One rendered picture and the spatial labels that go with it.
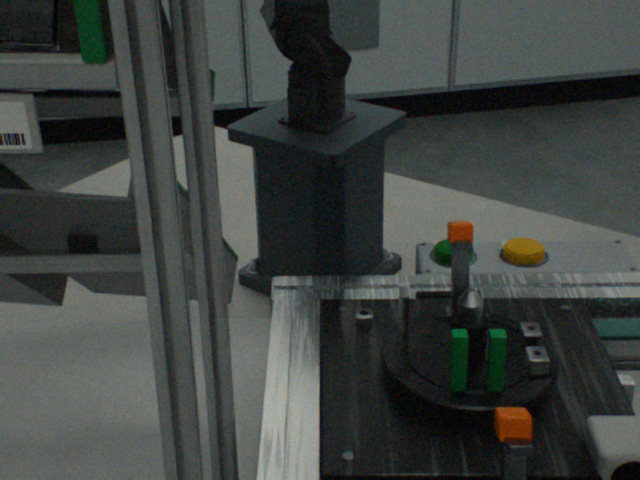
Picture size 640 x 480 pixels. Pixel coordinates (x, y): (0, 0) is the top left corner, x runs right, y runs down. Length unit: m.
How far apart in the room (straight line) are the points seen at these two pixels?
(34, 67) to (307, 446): 0.39
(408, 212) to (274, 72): 2.53
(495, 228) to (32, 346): 0.59
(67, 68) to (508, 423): 0.33
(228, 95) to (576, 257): 2.89
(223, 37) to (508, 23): 1.09
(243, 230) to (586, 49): 2.97
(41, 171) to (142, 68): 3.23
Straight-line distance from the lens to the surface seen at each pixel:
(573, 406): 0.82
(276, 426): 0.79
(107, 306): 1.16
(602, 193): 3.46
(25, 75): 0.50
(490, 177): 3.52
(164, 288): 0.54
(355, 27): 3.82
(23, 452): 0.97
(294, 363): 0.87
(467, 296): 0.79
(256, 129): 1.08
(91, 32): 0.48
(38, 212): 0.70
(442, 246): 1.02
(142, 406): 1.00
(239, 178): 1.45
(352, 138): 1.05
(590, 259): 1.04
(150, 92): 0.49
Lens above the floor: 1.46
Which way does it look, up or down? 28 degrees down
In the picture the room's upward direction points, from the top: 1 degrees counter-clockwise
